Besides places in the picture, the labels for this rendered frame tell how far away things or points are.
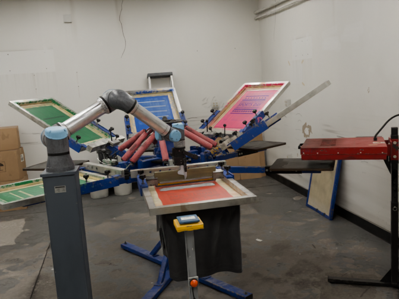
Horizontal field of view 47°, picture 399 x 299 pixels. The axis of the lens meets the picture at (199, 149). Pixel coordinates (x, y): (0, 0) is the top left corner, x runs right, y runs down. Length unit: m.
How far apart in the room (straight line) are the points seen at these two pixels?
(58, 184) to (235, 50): 5.20
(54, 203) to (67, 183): 0.13
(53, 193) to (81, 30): 4.76
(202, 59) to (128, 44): 1.14
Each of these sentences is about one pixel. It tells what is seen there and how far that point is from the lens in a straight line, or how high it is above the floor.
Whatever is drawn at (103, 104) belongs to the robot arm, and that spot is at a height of 1.53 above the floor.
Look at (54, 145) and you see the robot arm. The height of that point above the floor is 1.34.
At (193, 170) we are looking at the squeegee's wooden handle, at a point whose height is 1.05.
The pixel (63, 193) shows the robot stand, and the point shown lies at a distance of 2.53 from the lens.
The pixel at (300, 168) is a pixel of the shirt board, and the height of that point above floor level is 0.95.
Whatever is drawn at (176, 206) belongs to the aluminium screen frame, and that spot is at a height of 0.98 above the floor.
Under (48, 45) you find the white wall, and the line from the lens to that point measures 7.09.
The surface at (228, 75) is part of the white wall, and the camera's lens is 7.27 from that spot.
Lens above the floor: 1.64
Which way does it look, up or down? 9 degrees down
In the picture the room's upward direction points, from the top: 4 degrees counter-clockwise
